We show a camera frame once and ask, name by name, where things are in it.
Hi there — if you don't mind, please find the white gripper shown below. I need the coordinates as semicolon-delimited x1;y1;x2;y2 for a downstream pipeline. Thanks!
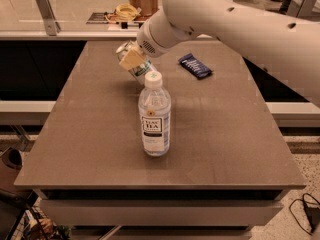
119;17;174;71

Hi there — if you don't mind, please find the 7up soda can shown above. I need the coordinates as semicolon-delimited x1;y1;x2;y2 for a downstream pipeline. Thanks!
116;41;156;85

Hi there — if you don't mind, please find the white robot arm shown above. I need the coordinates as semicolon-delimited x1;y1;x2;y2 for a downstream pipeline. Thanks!
120;0;320;106

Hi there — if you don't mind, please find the clear tea bottle white cap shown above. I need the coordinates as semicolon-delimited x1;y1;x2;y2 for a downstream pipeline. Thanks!
138;71;171;157

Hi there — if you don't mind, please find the dark blue snack wrapper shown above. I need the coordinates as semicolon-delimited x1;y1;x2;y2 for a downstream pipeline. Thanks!
178;53;213;80

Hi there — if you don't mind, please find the grey table with drawer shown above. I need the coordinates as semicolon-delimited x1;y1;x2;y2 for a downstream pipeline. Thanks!
15;41;305;240

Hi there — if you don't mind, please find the yellow coiled cable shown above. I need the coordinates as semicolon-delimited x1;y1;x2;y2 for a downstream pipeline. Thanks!
103;3;142;25

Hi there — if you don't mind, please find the left metal glass bracket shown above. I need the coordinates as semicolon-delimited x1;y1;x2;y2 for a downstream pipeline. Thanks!
35;0;61;36

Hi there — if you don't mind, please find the metal glass bracket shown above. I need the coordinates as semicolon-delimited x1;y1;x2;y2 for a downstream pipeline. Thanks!
35;0;61;36
287;0;320;18

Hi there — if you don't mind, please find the right metal glass bracket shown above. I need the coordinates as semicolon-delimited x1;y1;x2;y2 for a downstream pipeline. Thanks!
287;0;320;18

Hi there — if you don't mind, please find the wire basket with items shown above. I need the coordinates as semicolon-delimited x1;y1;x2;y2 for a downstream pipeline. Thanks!
5;208;71;240

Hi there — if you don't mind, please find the black power adapter with cable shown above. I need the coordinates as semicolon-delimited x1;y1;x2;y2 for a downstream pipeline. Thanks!
288;193;320;240

